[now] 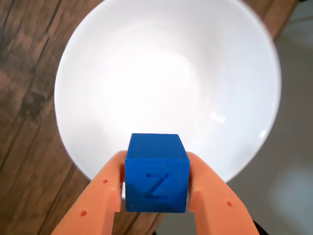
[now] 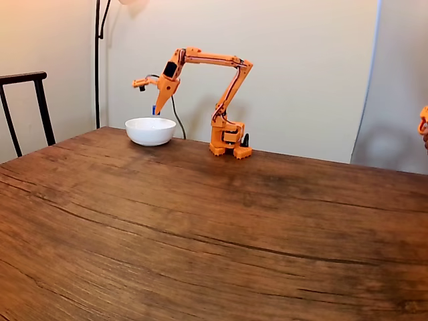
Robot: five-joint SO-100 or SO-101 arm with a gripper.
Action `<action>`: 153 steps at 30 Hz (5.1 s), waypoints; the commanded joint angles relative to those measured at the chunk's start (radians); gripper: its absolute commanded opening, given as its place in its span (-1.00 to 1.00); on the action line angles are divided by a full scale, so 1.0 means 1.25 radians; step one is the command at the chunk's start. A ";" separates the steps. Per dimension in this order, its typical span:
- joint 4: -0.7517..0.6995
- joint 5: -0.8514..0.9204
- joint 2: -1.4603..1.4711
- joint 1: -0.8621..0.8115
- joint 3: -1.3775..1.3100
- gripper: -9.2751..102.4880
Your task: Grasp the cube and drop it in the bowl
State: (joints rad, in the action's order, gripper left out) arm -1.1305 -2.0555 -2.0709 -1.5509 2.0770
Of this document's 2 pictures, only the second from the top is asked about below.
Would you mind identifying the orange camera mount with camera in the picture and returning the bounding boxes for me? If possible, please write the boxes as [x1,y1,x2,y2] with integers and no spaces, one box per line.
[132,78,158,92]

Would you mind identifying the red black servo wires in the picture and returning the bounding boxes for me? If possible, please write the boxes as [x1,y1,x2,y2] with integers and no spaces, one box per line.
[182,49,247,118]

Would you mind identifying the black camera cable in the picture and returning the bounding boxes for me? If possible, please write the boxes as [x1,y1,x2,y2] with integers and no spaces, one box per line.
[146,74,187,140]

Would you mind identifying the white bowl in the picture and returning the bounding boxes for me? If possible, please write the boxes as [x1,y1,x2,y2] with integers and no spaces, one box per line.
[124,116,177,147]

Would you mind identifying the black floor lamp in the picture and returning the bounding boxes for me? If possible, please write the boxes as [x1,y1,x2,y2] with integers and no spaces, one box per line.
[94,0,150,130]

